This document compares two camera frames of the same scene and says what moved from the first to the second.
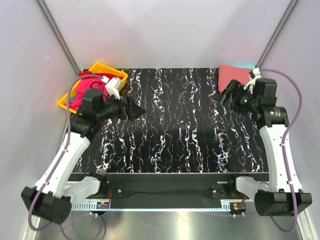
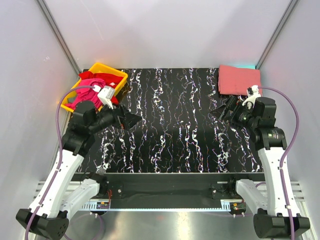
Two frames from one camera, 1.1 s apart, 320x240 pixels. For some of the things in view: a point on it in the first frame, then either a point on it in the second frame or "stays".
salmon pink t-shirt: x=227 y=73 stays
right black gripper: x=233 y=88 to x=217 y=112
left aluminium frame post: x=43 y=6 stays
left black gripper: x=131 y=109 to x=121 y=115
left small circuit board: x=102 y=205 stays
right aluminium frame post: x=287 y=14 stays
